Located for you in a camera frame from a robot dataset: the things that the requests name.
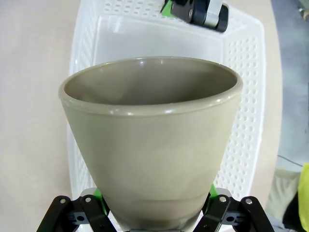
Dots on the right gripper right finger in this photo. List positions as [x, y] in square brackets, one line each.
[224, 212]

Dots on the person in yellow shirt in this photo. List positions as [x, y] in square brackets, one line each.
[304, 188]

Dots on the white perforated plastic basket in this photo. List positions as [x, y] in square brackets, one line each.
[169, 41]

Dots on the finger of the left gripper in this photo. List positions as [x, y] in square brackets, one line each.
[212, 14]
[181, 9]

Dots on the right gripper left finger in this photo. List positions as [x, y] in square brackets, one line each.
[89, 212]

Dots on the brown cardboard tube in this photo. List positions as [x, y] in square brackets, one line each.
[149, 145]

